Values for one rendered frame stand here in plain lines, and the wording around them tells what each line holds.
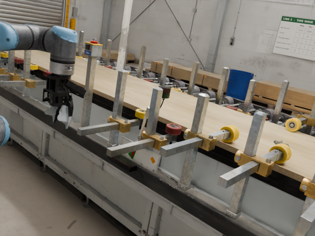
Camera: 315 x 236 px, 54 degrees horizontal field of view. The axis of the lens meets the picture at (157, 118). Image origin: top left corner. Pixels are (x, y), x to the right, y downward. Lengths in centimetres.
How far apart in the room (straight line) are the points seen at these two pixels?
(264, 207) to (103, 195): 119
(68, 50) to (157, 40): 916
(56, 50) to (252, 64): 784
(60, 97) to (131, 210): 110
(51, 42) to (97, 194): 137
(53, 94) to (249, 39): 790
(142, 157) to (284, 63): 725
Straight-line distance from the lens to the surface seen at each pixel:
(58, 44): 119
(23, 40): 118
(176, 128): 155
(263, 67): 870
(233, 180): 104
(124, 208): 215
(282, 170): 142
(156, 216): 192
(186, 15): 979
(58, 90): 124
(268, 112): 277
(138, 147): 140
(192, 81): 264
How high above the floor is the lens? 138
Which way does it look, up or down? 16 degrees down
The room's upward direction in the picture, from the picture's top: 10 degrees clockwise
